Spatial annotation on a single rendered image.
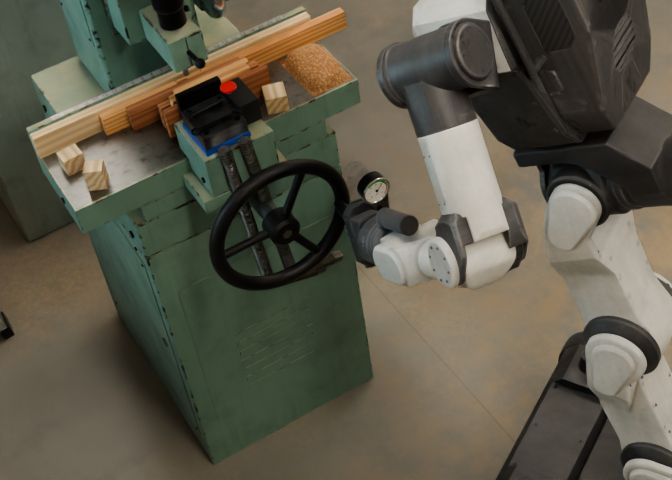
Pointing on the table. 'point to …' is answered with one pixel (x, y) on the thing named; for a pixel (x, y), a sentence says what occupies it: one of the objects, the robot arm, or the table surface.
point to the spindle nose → (169, 9)
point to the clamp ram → (198, 94)
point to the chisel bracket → (173, 40)
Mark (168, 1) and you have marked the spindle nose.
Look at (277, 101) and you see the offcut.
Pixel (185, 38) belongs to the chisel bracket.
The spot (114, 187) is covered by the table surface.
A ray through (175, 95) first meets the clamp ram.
